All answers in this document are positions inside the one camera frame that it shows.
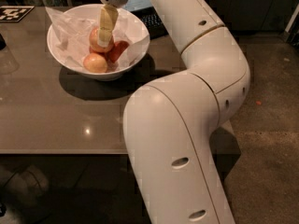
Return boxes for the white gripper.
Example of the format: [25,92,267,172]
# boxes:
[97,0,128,48]

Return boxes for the yellow-red apple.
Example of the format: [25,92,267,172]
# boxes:
[83,53,107,73]
[89,27,114,53]

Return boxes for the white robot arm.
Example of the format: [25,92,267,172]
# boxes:
[123,0,250,224]

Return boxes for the white ceramic bowl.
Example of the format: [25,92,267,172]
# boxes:
[46,3,150,82]

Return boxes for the red apple right side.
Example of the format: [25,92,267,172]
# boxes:
[107,40,129,63]

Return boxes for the black open laptop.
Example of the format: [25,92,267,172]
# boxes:
[124,0,168,39]

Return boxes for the white crumpled paper liner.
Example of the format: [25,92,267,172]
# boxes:
[45,6,150,73]

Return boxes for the black white fiducial marker card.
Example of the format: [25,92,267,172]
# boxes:
[0,6,35,22]

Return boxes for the black object at left edge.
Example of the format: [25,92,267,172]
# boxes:
[0,34,7,50]

